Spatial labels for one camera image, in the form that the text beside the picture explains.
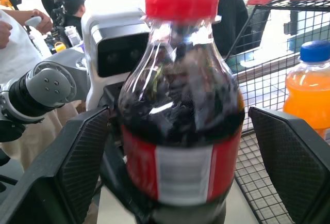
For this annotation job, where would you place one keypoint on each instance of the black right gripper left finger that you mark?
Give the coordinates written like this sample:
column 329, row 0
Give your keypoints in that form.
column 74, row 157

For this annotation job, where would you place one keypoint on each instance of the seated person with black hair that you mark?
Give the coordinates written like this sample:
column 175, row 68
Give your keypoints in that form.
column 74, row 9

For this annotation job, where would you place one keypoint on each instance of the small yellow object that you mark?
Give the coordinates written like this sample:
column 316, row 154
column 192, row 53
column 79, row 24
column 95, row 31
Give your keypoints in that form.
column 59, row 47

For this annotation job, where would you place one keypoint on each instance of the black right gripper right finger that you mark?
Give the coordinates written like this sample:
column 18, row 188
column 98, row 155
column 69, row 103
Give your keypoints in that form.
column 288, row 162

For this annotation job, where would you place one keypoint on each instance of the white handheld controller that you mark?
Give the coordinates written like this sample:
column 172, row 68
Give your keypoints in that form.
column 33, row 20

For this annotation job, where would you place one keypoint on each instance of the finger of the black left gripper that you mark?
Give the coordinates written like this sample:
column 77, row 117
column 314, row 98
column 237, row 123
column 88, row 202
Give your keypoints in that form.
column 121, row 182

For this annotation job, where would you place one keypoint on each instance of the person in black jacket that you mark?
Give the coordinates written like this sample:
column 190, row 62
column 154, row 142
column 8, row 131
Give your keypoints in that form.
column 232, row 15

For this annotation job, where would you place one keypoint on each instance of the person in white shirt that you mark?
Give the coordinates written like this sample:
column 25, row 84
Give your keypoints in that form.
column 23, row 53

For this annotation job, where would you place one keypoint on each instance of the orange soda bottle blue cap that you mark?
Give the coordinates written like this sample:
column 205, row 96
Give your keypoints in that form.
column 308, row 89

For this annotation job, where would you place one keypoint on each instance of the person's bare hand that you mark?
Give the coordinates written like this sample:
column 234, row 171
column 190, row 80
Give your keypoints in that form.
column 4, row 35

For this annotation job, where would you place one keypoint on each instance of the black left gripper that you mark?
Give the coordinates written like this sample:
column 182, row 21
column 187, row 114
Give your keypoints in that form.
column 113, row 93

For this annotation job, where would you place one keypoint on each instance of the person's hand holding controller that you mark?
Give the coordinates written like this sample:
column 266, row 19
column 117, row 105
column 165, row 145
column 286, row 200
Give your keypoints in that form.
column 44, row 22

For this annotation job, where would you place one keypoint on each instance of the cola bottle with red cap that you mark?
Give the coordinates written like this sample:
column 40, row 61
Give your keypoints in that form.
column 180, row 100

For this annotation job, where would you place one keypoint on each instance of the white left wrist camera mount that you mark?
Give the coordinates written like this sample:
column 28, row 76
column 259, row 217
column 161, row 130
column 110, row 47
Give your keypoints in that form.
column 113, row 53

